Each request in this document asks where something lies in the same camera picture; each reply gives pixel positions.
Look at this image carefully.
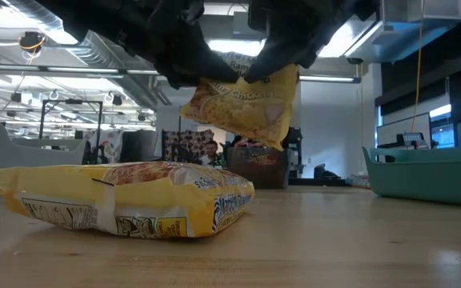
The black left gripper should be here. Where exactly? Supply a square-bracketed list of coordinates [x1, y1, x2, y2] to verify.
[40, 0, 240, 90]

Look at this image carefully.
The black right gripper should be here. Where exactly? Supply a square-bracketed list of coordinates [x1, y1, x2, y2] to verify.
[244, 0, 375, 84]

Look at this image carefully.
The yellow creamy chicken ramen packet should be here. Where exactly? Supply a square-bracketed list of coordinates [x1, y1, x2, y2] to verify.
[0, 161, 256, 240]
[180, 51, 300, 152]

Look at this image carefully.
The dark translucent plastic bin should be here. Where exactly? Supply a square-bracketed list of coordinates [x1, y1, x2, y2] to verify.
[226, 138, 292, 190]

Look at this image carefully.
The teal plastic bin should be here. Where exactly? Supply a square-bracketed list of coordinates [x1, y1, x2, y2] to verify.
[361, 133, 461, 208]

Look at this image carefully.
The grey plastic bin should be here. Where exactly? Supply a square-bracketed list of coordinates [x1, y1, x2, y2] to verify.
[0, 118, 88, 197]

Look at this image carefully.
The floral patterned dark cloth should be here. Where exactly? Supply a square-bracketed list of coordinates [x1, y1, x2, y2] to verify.
[161, 128, 215, 166]

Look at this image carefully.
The black shelf cart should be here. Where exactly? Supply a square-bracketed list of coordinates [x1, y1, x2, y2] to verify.
[284, 126, 304, 186]

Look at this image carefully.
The dark grey cloth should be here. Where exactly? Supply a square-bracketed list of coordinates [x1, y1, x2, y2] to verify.
[119, 129, 158, 164]

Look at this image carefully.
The long white light bar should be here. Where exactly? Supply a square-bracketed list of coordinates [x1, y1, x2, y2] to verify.
[0, 63, 362, 84]

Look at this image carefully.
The white printed cloth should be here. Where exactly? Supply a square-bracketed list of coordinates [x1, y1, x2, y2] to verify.
[82, 128, 125, 166]

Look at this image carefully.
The small black background device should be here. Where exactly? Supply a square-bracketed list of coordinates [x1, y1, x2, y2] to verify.
[313, 162, 342, 180]

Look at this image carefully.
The white board panel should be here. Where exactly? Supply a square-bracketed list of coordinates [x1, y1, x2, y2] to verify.
[376, 112, 432, 148]

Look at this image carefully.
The small grey desk device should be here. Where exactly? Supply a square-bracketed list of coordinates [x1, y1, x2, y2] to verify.
[395, 131, 428, 150]

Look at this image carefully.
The black metal frame stand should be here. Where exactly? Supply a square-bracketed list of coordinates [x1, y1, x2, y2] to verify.
[39, 98, 104, 141]

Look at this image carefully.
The black ceiling cable reel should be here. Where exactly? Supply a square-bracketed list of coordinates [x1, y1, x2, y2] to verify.
[18, 30, 46, 55]

